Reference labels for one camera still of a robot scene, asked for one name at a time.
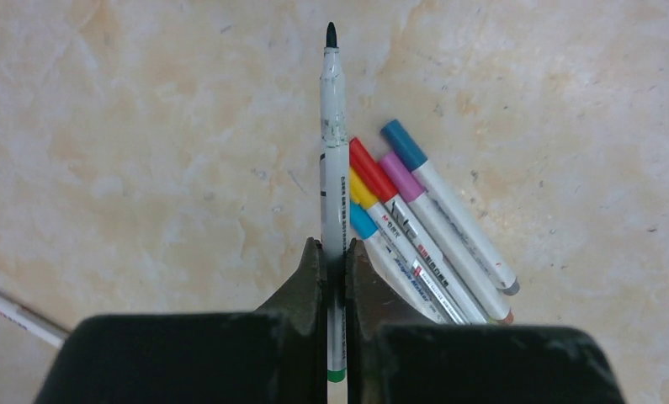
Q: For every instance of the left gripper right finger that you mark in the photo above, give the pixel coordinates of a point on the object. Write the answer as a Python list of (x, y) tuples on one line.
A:
[(397, 355)]

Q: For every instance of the yellow cap white marker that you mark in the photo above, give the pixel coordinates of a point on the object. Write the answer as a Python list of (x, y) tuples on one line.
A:
[(32, 322)]

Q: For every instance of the green end white marker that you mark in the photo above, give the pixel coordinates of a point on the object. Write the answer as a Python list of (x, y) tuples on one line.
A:
[(334, 195)]

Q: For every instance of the light blue cap marker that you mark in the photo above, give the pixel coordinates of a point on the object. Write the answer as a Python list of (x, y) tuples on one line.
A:
[(389, 266)]

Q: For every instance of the blue cap white marker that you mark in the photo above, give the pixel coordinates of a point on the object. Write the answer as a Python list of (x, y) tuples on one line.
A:
[(415, 160)]

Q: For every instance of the red cap white marker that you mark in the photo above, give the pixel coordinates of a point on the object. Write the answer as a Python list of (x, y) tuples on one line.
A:
[(381, 186)]

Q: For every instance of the pink cap white marker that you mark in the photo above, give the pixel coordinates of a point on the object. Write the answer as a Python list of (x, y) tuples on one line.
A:
[(465, 268)]

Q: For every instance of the orange cap white marker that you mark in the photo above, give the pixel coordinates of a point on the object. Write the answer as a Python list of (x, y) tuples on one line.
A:
[(413, 272)]

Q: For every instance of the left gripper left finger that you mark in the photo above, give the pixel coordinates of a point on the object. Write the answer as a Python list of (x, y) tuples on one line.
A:
[(273, 354)]

